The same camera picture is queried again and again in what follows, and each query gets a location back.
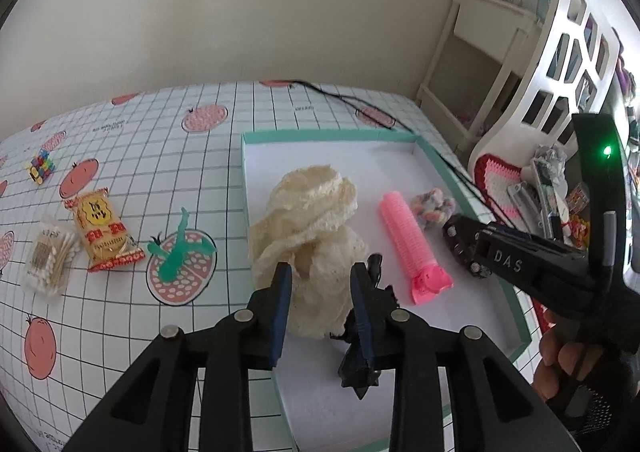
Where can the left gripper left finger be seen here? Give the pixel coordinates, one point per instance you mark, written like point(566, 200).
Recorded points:
point(150, 407)

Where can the teal rimmed white tray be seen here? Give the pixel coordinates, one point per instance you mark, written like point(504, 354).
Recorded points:
point(321, 414)

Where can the red yellow snack packet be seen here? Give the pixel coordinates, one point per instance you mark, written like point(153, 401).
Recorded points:
point(105, 237)

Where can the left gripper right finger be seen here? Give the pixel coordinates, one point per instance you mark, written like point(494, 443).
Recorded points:
point(493, 407)

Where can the cotton swabs bag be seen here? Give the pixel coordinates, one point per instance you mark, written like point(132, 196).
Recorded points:
point(51, 253)

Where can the green plastic hair clip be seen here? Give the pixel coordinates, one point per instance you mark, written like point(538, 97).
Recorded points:
point(175, 258)

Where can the right gloved hand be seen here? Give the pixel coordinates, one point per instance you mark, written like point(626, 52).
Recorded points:
point(605, 406)

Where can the white cutout headboard shelf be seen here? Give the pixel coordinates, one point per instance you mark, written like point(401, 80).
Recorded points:
point(571, 71)

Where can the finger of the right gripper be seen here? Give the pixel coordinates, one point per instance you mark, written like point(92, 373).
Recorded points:
point(463, 250)
point(461, 232)

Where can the white side shelf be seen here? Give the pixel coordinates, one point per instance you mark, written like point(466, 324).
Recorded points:
point(482, 53)

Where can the small orange toy figures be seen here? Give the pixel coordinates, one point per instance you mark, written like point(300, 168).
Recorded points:
point(578, 204)

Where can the pomegranate print grid bedsheet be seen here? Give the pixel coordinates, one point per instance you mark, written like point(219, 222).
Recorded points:
point(158, 154)

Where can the pastel scrunchie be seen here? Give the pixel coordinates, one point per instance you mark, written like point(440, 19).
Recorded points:
point(433, 208)

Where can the cream mesh bath sponge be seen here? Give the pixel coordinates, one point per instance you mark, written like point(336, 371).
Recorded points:
point(305, 226)

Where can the pink hair roller clip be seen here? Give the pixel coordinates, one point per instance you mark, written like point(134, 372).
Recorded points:
point(427, 279)

